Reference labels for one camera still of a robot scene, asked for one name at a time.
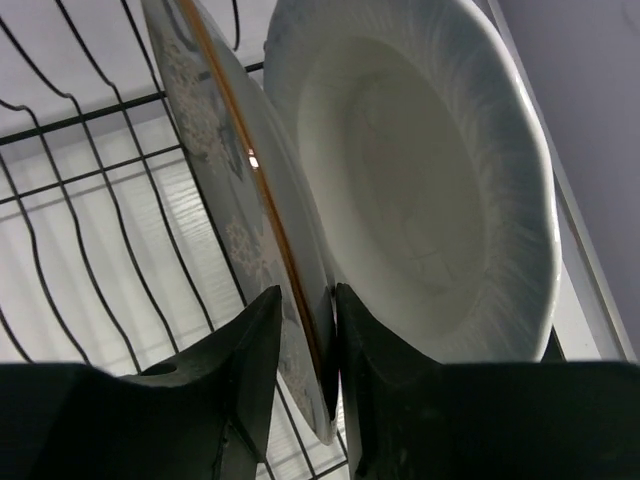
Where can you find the white deep plate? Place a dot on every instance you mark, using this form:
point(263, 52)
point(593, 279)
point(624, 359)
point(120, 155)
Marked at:
point(429, 169)

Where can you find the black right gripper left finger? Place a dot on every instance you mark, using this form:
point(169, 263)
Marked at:
point(203, 413)

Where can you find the black wire dish rack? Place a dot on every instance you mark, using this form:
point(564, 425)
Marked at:
point(106, 250)

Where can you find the grey-green mottled plate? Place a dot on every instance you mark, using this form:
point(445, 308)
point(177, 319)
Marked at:
point(246, 169)

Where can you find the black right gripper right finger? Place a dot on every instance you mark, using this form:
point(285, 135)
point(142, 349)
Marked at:
point(408, 416)

